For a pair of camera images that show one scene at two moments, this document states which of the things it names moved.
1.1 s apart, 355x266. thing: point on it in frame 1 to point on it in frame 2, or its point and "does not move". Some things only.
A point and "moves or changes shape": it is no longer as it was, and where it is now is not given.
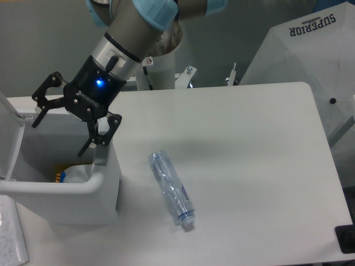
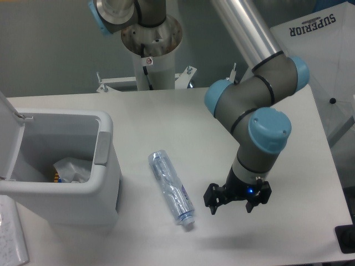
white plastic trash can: (33, 159) does not move
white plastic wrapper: (78, 173) moves or changes shape
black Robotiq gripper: (89, 95) to (235, 189)
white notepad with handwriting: (13, 248) does not move
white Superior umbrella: (317, 48) does not move
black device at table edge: (345, 235) does not move
